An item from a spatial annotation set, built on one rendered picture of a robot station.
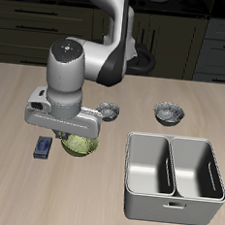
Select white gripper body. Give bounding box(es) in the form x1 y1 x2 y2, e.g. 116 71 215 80
21 100 105 142

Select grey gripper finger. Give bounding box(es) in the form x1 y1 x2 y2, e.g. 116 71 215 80
51 128 64 140

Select green bowl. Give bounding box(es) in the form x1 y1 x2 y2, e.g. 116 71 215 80
59 132 101 160

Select grey fluted bowl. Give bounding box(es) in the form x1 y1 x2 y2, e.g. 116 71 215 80
151 100 186 128

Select small dark blue box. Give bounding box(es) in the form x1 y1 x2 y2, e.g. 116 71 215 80
32 135 53 161

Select small grey fluted dish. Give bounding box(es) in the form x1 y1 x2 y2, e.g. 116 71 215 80
94 100 122 124

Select white two-bin basket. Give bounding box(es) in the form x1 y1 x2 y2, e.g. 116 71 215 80
119 130 225 225

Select dark kitchen cupboards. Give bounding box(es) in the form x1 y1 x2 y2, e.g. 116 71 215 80
0 0 225 85

